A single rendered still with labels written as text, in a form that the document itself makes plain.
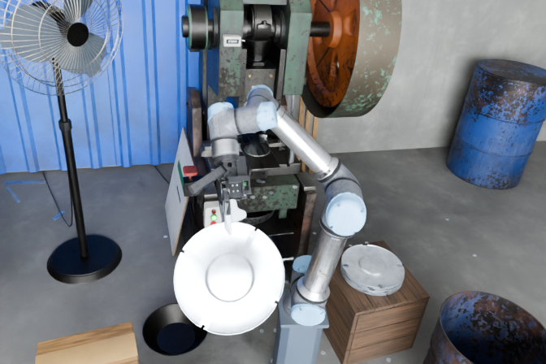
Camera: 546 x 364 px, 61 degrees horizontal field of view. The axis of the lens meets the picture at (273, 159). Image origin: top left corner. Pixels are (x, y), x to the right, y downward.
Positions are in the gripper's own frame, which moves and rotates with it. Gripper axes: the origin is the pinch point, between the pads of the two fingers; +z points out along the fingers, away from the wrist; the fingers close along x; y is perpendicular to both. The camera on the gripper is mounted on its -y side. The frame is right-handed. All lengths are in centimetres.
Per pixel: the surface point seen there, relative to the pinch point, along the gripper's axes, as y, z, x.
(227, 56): 18, -78, 52
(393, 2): 77, -81, 15
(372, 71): 71, -59, 30
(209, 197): 9, -25, 85
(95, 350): -41, 31, 71
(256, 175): 33, -34, 88
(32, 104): -86, -116, 191
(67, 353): -51, 31, 72
